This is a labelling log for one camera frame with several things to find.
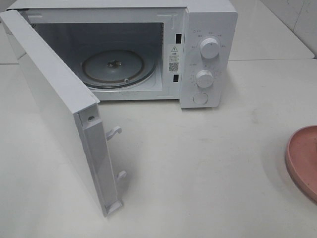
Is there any white microwave knob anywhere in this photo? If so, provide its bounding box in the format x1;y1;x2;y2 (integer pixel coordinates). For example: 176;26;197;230
199;36;220;59
196;70;214;88

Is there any white microwave door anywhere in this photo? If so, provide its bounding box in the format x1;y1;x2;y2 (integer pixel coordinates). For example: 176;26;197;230
0;10;122;216

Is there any white microwave oven body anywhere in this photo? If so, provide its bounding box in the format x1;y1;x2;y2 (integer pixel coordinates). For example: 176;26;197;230
6;0;238;108

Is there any round white door button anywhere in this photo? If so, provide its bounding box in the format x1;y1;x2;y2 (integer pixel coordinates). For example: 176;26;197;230
193;93;208;105

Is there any glass microwave turntable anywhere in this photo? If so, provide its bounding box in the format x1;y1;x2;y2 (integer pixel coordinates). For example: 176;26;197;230
81;50;157;89

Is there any pink round plate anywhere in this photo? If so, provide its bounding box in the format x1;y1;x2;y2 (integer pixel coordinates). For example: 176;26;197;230
285;125;317;202

